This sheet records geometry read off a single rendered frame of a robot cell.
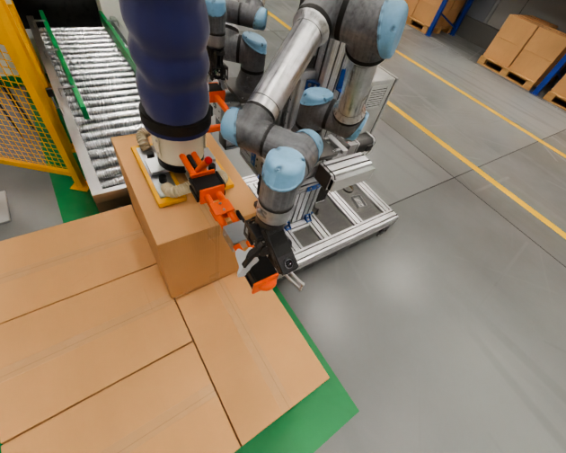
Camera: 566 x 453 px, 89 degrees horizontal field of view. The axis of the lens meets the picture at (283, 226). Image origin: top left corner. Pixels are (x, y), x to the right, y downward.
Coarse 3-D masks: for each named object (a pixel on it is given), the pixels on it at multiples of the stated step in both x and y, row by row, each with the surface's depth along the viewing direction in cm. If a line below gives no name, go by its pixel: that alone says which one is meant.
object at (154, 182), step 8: (152, 144) 117; (136, 152) 112; (144, 152) 113; (152, 152) 110; (144, 160) 110; (144, 168) 108; (152, 176) 106; (160, 176) 103; (168, 176) 107; (152, 184) 104; (160, 184) 104; (176, 184) 106; (152, 192) 103; (160, 192) 102; (160, 200) 100; (168, 200) 101; (176, 200) 102; (184, 200) 104
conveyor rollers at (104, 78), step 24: (48, 48) 230; (72, 48) 238; (96, 48) 241; (72, 72) 213; (96, 72) 221; (120, 72) 225; (72, 96) 195; (96, 96) 201; (120, 96) 209; (96, 120) 187; (120, 120) 188; (96, 144) 171; (96, 168) 163
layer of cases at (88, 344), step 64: (0, 256) 120; (64, 256) 125; (128, 256) 130; (0, 320) 105; (64, 320) 109; (128, 320) 113; (192, 320) 118; (256, 320) 123; (0, 384) 94; (64, 384) 97; (128, 384) 100; (192, 384) 104; (256, 384) 108; (320, 384) 112; (64, 448) 87; (128, 448) 90; (192, 448) 93
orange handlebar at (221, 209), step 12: (216, 96) 127; (228, 108) 123; (180, 156) 99; (192, 156) 100; (192, 168) 96; (216, 204) 87; (228, 204) 88; (216, 216) 86; (228, 216) 89; (264, 288) 74
